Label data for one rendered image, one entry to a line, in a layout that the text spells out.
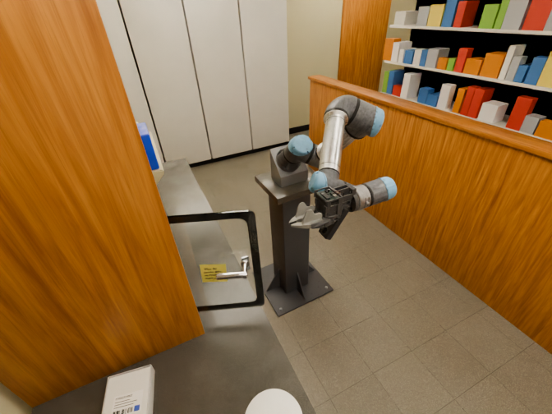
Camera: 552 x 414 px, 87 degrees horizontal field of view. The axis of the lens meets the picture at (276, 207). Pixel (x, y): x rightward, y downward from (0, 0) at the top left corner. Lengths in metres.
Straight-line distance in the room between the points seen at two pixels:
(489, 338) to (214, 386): 1.90
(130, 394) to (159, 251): 0.42
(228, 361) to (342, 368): 1.15
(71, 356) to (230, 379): 0.43
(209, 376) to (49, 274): 0.51
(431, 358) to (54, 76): 2.18
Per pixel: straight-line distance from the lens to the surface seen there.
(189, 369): 1.03
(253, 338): 1.04
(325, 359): 2.07
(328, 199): 0.82
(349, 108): 1.21
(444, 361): 2.25
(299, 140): 1.55
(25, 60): 0.63
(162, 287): 0.88
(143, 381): 1.02
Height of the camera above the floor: 1.83
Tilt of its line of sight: 35 degrees down
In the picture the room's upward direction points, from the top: 3 degrees counter-clockwise
